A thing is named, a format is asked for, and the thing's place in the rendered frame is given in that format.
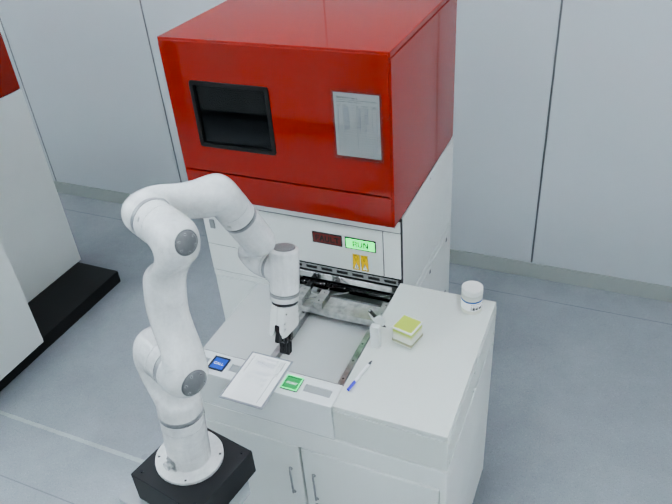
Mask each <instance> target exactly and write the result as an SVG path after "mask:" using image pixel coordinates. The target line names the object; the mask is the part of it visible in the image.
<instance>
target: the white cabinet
mask: <svg viewBox="0 0 672 504"><path fill-rule="evenodd" d="M493 345H494V336H493V339H492V342H491V344H490V347H489V350H488V353H487V356H486V359H485V362H484V365H483V368H482V371H481V374H480V377H479V380H478V383H477V386H476V388H475V392H474V394H473V397H472V400H471V403H470V406H469V409H468V412H467V415H466V418H465V421H464V424H463V427H462V430H461V432H460V435H459V438H458V441H457V444H456V447H455V450H454V453H453V456H452V459H451V463H450V465H449V468H448V471H444V470H440V469H437V468H433V467H430V466H427V465H423V464H420V463H416V462H413V461H409V460H406V459H403V458H399V457H396V456H392V455H389V454H386V453H382V452H379V451H375V450H372V449H369V448H365V447H362V446H358V445H355V444H352V443H348V442H345V441H341V440H338V439H336V438H335V440H332V439H329V438H325V437H322V436H318V435H315V434H312V433H308V432H305V431H302V430H298V429H295V428H291V427H288V426H285V425H281V424H278V423H274V422H271V421H268V420H264V419H261V418H257V417H254V416H251V415H247V414H244V413H241V412H237V411H234V410H230V409H227V408H224V407H220V406H217V405H213V404H210V403H207V402H203V407H204V412H205V418H206V424H207V428H209V429H211V430H213V431H215V432H217V433H218V434H220V435H222V436H224V437H226V438H228V439H230V440H232V441H234V442H235V443H237V444H239V445H241V446H243V447H245V448H247V449H249V450H251V451H252V454H253V459H254V463H255V468H256V471H255V473H254V474H253V475H252V476H251V477H250V479H249V480H248V481H249V486H250V491H251V494H250V495H249V496H248V498H247V499H246V500H245V501H244V503H243V504H472V503H473V500H474V496H475V493H476V490H477V486H478V483H479V479H480V476H481V472H482V470H483V461H484V449H485V437H486V426H487V414H488V402H489V390H490V378H491V367H492V355H493Z"/></svg>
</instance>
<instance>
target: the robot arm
mask: <svg viewBox="0 0 672 504"><path fill-rule="evenodd" d="M121 217H122V221H123V223H124V224H125V226H126V227H127V228H128V229H129V230H130V231H131V232H132V233H133V234H135V235H136V236H137V237H139V238H140V239H141V240H143V241H144V242H145V243H147V244H148V245H149V247H150V248H151V250H152V252H153V255H154V263H153V264H151V265H150V266H149V267H148V268H147V269H146V271H145V273H144V276H143V294H144V302H145V308H146V312H147V316H148V319H149V323H150V327H148V328H146V329H144V330H143V331H141V332H140V333H139V334H138V335H137V337H136V338H135V341H134V343H133V360H134V364H135V367H136V369H137V371H138V374H139V376H140V378H141V380H142V382H143V384H144V386H145V387H146V389H147V391H148V393H149V395H150V396H151V398H152V400H153V402H154V404H155V406H156V410H157V415H158V419H159V423H160V428H161V432H162V437H163V441H164V443H163V444H162V445H161V446H160V448H159V449H158V451H157V454H156V457H155V465H156V469H157V472H158V474H159V475H160V476H161V478H162V479H164V480H165V481H167V482H169V483H171V484H174V485H180V486H186V485H193V484H197V483H200V482H202V481H204V480H206V479H208V478H209V477H211V476H212V475H213V474H214V473H215V472H216V471H217V470H218V468H219V467H220V465H221V463H222V461H223V457H224V449H223V445H222V442H221V441H220V439H219V438H218V437H217V436H216V435H215V434H213V433H211V432H209V431H208V430H207V424H206V418H205V412H204V407H203V401H202V396H201V393H200V391H201V390H202V389H203V387H204V386H205V384H206V382H207V379H208V373H209V369H208V362H207V359H206V355H205V352H204V349H203V346H202V344H201V341H200V338H199V336H198V333H197V331H196V328H195V326H194V323H193V320H192V317H191V314H190V311H189V306H188V298H187V273H188V269H189V267H190V265H191V264H192V263H193V262H194V260H195V259H196V258H197V256H198V255H199V252H200V246H201V242H200V235H199V231H198V229H197V227H196V225H195V224H194V222H193V221H192V220H191V219H200V218H210V217H215V218H216V219H217V220H218V221H219V223H220V224H221V225H222V226H223V227H224V228H225V229H226V230H227V232H228V233H229V234H230V235H231V236H232V237H233V238H234V239H235V240H236V241H237V242H238V244H239V245H240V246H239V248H238V257H239V259H240V260H241V262H242V263H243V264H244V265H245V266H246V267H247V268H248V269H249V270H250V271H251V272H253V273H254V274H256V275H258V276H260V277H263V278H265V279H267V280H268V282H269V286H270V300H271V301H272V306H271V312H270V336H273V335H274V334H275V333H276V336H275V343H280V353H283V354H286V355H290V353H291V352H292V341H290V340H292V338H293V330H294V329H295V328H296V327H297V326H298V323H299V309H298V300H299V299H300V272H299V247H298V246H296V245H295V244H292V243H277V244H275V243H276V240H275V235H274V233H273V231H272V229H271V228H270V227H269V225H268V224H267V223H266V221H265V220H264V219H263V218H262V216H261V215H260V214H259V212H258V211H257V210H256V208H255V207H254V206H253V205H252V203H251V202H250V201H249V200H248V198H247V197H246V196H245V194H244V193H243V192H242V191H241V189H240V188H239V187H238V186H237V185H236V183H235V182H234V181H233V180H232V179H230V178H229V177H227V176H225V175H223V174H219V173H212V174H208V175H205V176H202V177H199V178H197V179H194V180H191V181H187V182H182V183H175V184H160V185H153V186H148V187H145V188H142V189H140V190H138V191H136V192H134V193H133V194H131V195H130V196H129V197H128V198H127V199H126V200H125V201H124V203H123V205H122V208H121Z"/></svg>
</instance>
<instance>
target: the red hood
mask: <svg viewBox="0 0 672 504"><path fill-rule="evenodd" d="M456 22H457V0H226V1H225V2H223V3H221V4H219V5H217V6H215V7H213V8H211V9H209V10H207V11H205V12H203V13H201V14H200V15H198V16H196V17H194V18H192V19H190V20H188V21H186V22H184V23H182V24H180V25H178V26H176V27H175V28H173V29H171V30H169V31H167V32H165V33H163V34H161V35H159V36H157V39H158V46H159V50H160V55H161V59H162V64H163V68H164V73H165V78H166V82H167V87H168V91H169V96H170V100H171V105H172V109H173V114H174V118H175V123H176V128H177V132H178V137H179V141H180V146H181V150H182V155H183V159H184V164H185V168H186V173H187V178H188V181H191V180H194V179H197V178H199V177H202V176H205V175H208V174H212V173H219V174H223V175H225V176H227V177H229V178H230V179H232V180H233V181H234V182H235V183H236V185H237V186H238V187H239V188H240V189H241V191H242V192H243V193H244V194H245V196H246V197H247V198H248V200H249V201H250V202H251V203H252V205H258V206H264V207H270V208H276V209H282V210H288V211H294V212H300V213H306V214H312V215H319V216H325V217H331V218H337V219H343V220H349V221H355V222H361V223H367V224H373V225H379V226H385V227H391V228H395V226H396V225H397V223H398V222H399V220H400V219H401V217H402V215H403V214H404V212H405V211H406V209H407V207H408V206H409V204H410V203H411V201H412V200H413V198H414V196H415V195H416V193H417V192H418V190H419V188H420V187H421V185H422V184H423V182H424V180H425V179H426V177H427V176H428V174H429V173H430V171H431V169H432V168H433V166H434V165H435V163H436V161H437V160H438V158H439V157H440V155H441V154H442V152H443V150H444V149H445V147H446V146H447V144H448V142H449V141H450V139H451V138H452V136H453V115H454V84H455V53H456Z"/></svg>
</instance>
